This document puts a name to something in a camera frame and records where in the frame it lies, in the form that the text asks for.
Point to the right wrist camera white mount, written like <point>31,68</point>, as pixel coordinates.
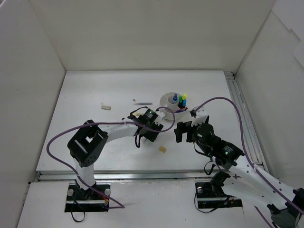
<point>200,116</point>

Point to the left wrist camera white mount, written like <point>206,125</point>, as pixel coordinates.
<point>161,116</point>

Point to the aluminium frame rail front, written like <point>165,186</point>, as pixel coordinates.
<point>112,176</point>

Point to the green cap black highlighter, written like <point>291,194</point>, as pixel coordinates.
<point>180,101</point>

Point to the dark pen in clear sleeve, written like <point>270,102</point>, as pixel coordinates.
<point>142,103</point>

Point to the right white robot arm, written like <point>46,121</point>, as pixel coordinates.
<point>241,178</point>

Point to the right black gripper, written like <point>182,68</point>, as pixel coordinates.
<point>184,131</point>

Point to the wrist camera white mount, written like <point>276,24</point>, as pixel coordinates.
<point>161,116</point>
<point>200,116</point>

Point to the aluminium frame rail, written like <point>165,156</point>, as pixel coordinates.
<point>250,138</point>
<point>112,176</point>

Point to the white round divided organizer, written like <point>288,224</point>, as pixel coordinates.
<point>166,101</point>

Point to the blue ballpoint pen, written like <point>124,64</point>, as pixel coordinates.
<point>180,112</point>

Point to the small wooden clip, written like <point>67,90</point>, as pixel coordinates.
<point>162,149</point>

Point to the yellow cap black highlighter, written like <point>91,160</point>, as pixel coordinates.
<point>184,96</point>

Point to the beige eraser block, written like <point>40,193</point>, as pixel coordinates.
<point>105,107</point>

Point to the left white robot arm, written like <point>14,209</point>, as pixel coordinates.
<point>86,145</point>

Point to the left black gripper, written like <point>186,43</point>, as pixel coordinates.
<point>153,131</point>

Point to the clear glue bottle blue cap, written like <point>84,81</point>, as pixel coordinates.
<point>175,99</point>

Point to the aluminium frame rail right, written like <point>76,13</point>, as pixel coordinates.
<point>250,138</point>

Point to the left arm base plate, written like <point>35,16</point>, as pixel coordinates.
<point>78,200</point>

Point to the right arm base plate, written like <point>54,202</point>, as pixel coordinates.
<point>207,201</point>

